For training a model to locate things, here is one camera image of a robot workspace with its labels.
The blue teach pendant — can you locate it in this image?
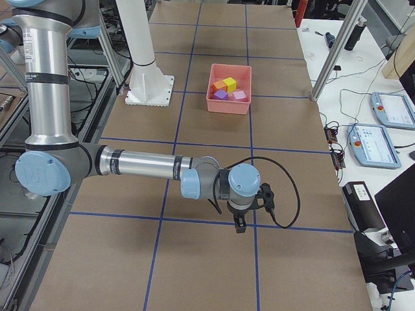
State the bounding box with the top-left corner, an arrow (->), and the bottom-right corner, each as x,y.
370,92 -> 414,130
348,123 -> 401,169

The pink plastic bin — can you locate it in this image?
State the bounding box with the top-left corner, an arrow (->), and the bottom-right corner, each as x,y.
206,63 -> 252,115

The black monitor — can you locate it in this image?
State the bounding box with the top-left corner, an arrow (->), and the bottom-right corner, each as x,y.
375,165 -> 415,253

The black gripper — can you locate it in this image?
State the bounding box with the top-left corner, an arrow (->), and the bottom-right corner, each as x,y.
227,202 -> 252,233

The far blue teach pendant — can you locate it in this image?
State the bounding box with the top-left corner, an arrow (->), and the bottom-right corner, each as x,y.
370,92 -> 414,130

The pink foam block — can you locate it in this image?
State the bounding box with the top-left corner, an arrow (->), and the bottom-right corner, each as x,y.
232,90 -> 248,102

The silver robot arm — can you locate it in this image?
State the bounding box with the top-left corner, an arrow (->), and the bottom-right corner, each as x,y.
11,1 -> 261,233

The aluminium frame post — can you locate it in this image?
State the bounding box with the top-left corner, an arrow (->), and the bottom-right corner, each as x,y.
310,0 -> 368,102

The purple foam block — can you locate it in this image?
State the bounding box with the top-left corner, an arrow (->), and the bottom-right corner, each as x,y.
213,89 -> 229,100

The black box with label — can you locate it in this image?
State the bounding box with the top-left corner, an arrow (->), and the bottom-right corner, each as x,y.
342,181 -> 386,232

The orange foam block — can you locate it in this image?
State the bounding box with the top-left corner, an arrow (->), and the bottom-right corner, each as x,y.
211,80 -> 227,93

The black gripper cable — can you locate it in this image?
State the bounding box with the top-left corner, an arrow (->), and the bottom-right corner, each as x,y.
226,157 -> 300,229

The yellow foam block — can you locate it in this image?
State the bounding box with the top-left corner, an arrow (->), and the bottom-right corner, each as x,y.
222,77 -> 237,93

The black bottle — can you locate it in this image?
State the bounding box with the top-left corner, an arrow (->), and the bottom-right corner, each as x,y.
344,16 -> 367,51

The near blue teach pendant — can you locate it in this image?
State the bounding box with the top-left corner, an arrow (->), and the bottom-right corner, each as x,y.
348,123 -> 401,169

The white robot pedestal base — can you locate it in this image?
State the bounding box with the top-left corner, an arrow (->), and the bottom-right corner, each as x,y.
116,0 -> 174,107

